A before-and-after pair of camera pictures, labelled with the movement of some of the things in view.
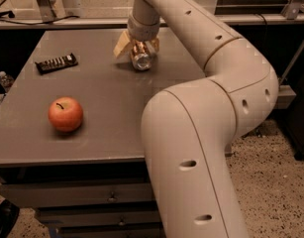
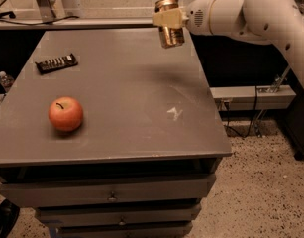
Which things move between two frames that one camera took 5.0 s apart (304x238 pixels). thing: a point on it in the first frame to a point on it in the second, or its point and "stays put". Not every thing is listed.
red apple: (65, 114) stays put
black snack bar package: (54, 63) stays put
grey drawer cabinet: (92, 181) stays put
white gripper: (143, 29) to (197, 18)
